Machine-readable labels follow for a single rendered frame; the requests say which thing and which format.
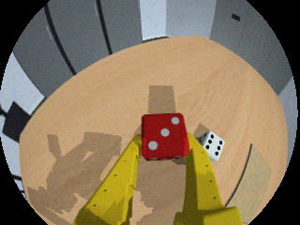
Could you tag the white die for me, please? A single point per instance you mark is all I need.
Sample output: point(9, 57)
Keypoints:
point(213, 144)

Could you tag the tan textured mat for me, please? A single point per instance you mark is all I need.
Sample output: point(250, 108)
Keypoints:
point(252, 186)

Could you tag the red die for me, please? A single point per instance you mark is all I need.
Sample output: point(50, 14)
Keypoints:
point(164, 136)

